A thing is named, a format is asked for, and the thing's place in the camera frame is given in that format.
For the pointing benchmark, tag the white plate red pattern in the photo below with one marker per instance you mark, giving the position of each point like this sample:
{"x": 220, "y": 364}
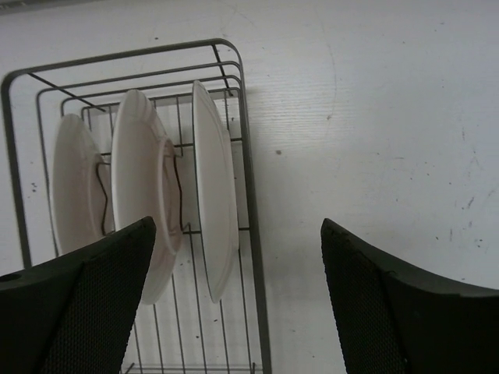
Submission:
{"x": 144, "y": 184}

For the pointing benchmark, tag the white plate orange sunburst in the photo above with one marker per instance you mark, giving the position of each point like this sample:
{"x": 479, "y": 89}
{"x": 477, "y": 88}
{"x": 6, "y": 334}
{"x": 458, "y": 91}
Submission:
{"x": 215, "y": 182}

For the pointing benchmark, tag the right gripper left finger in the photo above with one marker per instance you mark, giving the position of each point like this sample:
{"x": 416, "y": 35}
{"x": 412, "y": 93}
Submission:
{"x": 74, "y": 313}

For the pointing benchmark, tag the wire dish rack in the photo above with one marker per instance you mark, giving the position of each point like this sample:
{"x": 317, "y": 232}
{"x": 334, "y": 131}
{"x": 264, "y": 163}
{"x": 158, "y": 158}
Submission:
{"x": 184, "y": 331}

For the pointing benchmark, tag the white plate spiral pattern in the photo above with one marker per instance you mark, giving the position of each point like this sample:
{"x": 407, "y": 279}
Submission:
{"x": 80, "y": 191}

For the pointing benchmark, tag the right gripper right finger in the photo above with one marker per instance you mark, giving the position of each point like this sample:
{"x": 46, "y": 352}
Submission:
{"x": 394, "y": 317}

